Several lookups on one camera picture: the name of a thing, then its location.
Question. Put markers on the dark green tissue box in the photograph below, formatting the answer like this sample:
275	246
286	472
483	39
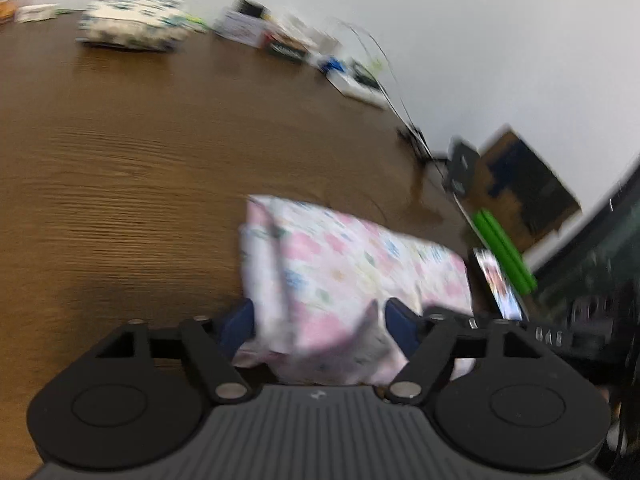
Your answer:
292	45

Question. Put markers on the small white adapter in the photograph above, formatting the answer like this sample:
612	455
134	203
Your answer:
36	13

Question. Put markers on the black power adapter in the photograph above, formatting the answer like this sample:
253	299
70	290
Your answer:
362	74

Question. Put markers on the grey tin box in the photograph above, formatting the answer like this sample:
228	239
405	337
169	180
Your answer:
240	27

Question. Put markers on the bright green plastic holder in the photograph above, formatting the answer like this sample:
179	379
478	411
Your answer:
505	250

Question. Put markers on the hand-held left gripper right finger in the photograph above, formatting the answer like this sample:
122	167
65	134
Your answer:
400	322

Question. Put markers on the green and white packet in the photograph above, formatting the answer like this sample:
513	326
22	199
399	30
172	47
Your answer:
196	24

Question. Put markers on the smartphone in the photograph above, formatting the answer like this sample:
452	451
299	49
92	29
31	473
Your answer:
500	285

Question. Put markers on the clear container of orange snacks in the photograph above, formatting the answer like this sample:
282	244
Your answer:
6	11

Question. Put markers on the white power strip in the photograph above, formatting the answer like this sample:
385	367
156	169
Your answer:
357	92

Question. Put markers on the dark framed panel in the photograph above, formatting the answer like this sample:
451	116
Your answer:
595	250

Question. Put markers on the cream green-flowered garment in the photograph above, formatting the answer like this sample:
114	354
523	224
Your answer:
132	25

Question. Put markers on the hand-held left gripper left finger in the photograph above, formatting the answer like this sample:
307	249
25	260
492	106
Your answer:
240	322

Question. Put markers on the brown cardboard box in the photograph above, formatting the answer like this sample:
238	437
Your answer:
530	185

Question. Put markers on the blue clip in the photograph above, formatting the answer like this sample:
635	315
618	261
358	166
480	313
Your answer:
332	65

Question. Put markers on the small black box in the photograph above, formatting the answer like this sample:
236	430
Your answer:
250	7

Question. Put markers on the pink floral garment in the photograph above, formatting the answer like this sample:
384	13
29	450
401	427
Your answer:
340	270

